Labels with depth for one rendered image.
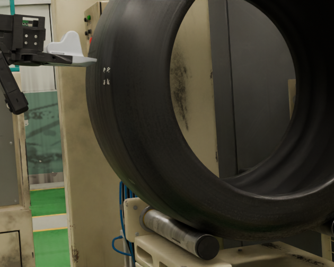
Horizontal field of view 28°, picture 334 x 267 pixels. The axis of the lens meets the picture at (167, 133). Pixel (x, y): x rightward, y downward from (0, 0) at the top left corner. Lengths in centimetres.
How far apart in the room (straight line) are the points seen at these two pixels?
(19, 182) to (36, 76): 859
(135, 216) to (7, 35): 55
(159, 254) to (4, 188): 67
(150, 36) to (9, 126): 84
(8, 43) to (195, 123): 56
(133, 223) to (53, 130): 890
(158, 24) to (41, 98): 928
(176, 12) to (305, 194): 40
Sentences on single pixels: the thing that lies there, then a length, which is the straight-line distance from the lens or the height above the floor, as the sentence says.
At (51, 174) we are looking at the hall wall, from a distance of 1040.
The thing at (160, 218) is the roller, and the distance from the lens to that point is 141.
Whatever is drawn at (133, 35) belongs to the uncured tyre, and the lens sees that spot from 112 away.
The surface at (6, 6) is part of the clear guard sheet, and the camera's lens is 187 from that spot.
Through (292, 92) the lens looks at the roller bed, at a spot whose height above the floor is 116.
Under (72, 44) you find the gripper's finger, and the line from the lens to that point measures 118.
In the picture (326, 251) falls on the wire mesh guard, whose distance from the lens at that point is 177.
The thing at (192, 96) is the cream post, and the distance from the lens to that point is 156.
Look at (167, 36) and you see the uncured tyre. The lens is 111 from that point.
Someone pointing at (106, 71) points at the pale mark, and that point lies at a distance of 115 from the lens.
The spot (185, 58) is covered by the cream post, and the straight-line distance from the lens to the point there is 156.
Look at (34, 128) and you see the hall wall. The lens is 1037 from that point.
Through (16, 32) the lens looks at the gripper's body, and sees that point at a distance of 116.
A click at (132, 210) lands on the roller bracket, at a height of 92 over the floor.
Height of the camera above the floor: 117
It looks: 3 degrees down
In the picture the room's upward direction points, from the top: 4 degrees counter-clockwise
